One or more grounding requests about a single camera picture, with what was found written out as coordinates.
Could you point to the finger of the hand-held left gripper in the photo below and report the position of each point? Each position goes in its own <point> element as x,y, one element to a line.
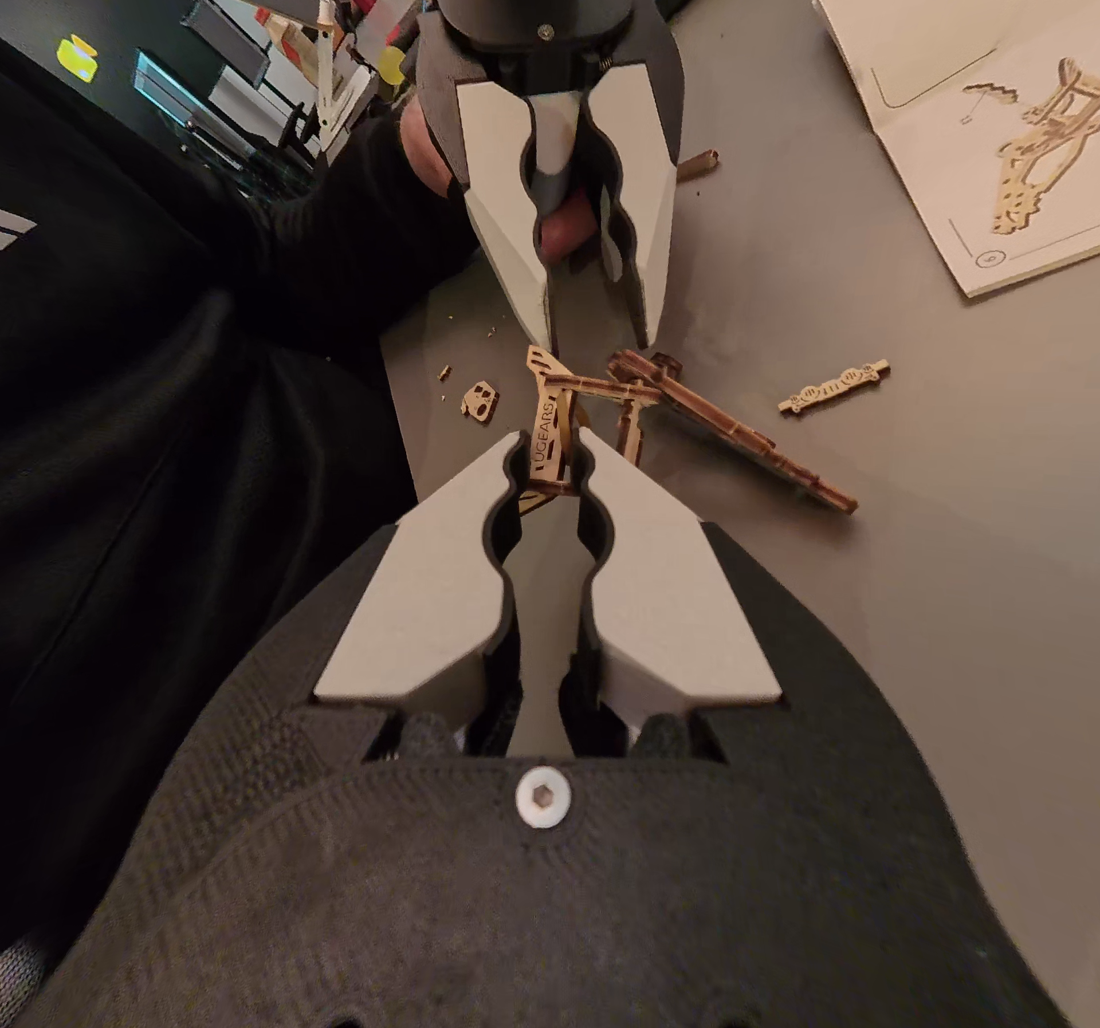
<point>494,177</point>
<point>644,160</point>

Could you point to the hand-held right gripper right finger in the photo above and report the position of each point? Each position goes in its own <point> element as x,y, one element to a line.
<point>679,607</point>

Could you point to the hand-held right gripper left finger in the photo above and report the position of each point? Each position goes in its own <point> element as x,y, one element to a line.
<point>412,598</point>

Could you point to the brown wooden stick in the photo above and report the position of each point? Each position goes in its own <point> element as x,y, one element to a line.
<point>698,166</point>

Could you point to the wooden model long body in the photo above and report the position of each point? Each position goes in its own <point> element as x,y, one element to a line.
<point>756,444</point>

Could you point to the white jointed hobby arm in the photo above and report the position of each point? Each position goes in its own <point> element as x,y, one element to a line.
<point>331,74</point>

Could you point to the model instruction booklet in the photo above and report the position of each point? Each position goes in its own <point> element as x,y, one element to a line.
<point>971,143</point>

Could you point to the person's left hand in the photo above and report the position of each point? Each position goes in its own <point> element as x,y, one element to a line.
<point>567,229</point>

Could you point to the small wooden offcut piece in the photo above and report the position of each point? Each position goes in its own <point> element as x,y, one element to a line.
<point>479,401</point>

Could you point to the small wooden toothed strip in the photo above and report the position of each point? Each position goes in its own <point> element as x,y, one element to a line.
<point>833,388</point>

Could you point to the yellow tape roll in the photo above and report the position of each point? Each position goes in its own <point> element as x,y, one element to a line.
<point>77,57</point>

